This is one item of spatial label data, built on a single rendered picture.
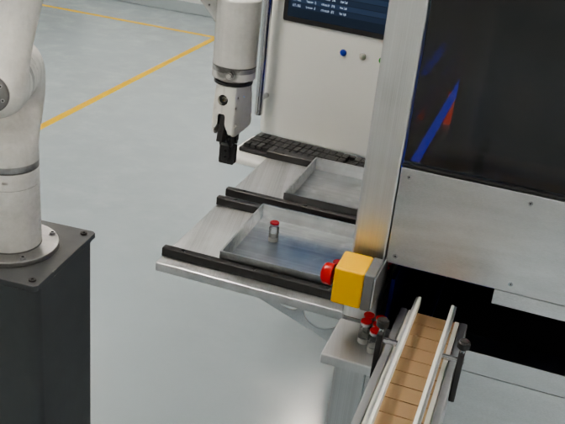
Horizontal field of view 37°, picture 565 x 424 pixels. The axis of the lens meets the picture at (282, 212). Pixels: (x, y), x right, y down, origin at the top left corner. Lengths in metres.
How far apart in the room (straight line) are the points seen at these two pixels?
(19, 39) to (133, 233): 2.22
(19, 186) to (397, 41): 0.79
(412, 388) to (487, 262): 0.27
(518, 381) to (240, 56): 0.78
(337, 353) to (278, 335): 1.62
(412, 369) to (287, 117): 1.36
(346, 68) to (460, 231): 1.12
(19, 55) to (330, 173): 0.94
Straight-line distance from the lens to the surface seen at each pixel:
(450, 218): 1.49
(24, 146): 1.72
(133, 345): 3.03
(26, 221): 1.77
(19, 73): 1.61
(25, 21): 1.62
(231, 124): 1.62
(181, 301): 3.28
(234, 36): 1.59
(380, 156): 1.47
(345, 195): 2.12
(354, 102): 2.54
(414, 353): 1.47
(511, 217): 1.47
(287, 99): 2.62
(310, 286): 1.66
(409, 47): 1.41
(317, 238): 1.89
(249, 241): 1.84
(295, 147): 2.54
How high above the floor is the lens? 1.74
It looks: 26 degrees down
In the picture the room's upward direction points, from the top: 6 degrees clockwise
